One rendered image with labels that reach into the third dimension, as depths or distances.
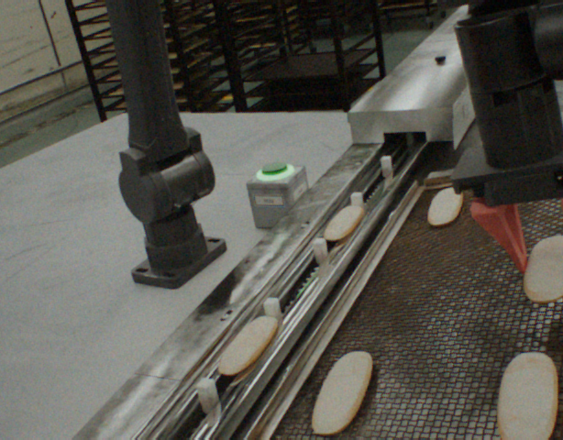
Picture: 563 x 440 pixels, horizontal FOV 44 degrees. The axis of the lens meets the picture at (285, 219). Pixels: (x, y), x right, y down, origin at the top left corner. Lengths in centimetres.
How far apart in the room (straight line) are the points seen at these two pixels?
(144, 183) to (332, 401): 43
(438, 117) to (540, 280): 63
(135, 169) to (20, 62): 568
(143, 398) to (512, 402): 34
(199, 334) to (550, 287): 36
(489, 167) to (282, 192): 51
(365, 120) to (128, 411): 69
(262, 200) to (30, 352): 38
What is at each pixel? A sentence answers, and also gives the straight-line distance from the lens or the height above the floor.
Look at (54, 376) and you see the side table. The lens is 84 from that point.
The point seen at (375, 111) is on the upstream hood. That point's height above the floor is 92.
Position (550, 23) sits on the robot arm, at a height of 115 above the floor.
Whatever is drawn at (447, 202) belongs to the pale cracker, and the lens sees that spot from 82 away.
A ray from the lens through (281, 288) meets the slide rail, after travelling 81.
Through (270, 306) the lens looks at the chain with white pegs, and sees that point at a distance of 74.
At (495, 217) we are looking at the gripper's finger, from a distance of 53.
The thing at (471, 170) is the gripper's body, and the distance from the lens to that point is 53.
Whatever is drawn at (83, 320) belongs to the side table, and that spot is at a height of 82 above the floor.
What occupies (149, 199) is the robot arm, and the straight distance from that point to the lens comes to 87.
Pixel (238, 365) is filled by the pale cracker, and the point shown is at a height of 86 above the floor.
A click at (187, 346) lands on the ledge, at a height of 86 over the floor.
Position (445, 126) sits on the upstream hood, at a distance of 115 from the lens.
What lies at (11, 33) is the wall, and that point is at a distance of 651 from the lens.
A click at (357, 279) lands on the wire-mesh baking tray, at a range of 71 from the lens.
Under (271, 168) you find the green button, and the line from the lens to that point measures 102.
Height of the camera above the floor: 125
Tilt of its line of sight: 24 degrees down
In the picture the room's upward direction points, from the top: 11 degrees counter-clockwise
